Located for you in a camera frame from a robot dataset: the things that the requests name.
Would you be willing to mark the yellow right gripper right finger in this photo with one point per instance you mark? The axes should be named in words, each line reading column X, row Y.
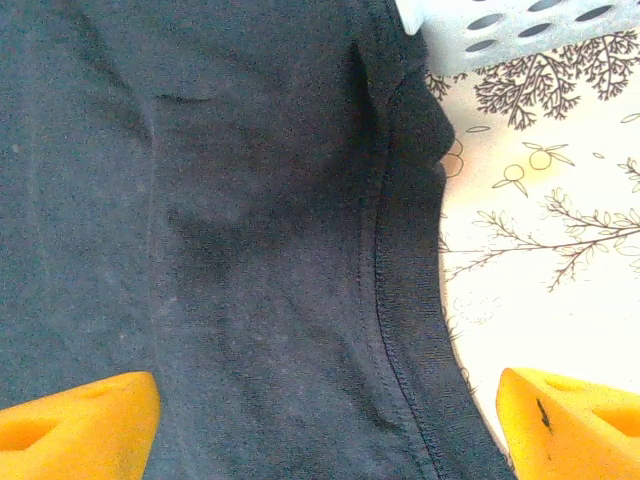
column 575, row 435

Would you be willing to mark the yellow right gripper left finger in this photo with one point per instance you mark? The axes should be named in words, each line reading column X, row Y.
column 85, row 430

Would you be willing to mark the dark navy shirt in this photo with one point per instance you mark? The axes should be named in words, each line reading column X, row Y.
column 225, row 225

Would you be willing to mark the light blue perforated plastic basket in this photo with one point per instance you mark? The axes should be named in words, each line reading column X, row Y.
column 450, row 45

